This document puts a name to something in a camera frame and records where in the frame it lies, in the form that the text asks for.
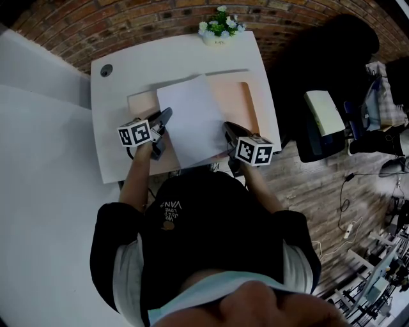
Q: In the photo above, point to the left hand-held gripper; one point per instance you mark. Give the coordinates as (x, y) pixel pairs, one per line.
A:
(135, 133)

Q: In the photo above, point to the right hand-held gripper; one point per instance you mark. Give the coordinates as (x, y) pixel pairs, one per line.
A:
(254, 150)

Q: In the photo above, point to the white sheet of paper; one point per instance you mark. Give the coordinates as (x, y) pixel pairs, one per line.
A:
(191, 121)

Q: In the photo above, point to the person's left forearm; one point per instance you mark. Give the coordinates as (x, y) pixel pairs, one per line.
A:
(138, 179)

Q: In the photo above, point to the person's right forearm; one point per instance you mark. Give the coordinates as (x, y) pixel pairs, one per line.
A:
(262, 188)

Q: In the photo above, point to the white desk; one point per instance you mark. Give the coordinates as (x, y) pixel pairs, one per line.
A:
(179, 57)

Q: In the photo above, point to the cream flat box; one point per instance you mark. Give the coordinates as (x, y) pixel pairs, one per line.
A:
(324, 110)

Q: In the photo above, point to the white potted flower plant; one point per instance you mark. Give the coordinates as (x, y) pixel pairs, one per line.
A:
(219, 27)

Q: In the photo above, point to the person's black t-shirt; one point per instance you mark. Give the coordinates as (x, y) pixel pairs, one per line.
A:
(217, 230)

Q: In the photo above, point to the black office chair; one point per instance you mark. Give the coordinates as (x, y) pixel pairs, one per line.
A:
(322, 64)

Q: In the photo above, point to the plaid cloth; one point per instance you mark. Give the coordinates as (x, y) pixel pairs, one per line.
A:
(381, 95)

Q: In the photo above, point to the white power strip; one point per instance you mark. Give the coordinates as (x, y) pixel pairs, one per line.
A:
(348, 230)

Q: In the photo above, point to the light blue face mask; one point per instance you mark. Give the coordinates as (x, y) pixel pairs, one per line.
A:
(204, 287)

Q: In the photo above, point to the white metal rack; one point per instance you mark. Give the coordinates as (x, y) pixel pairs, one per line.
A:
(358, 274)

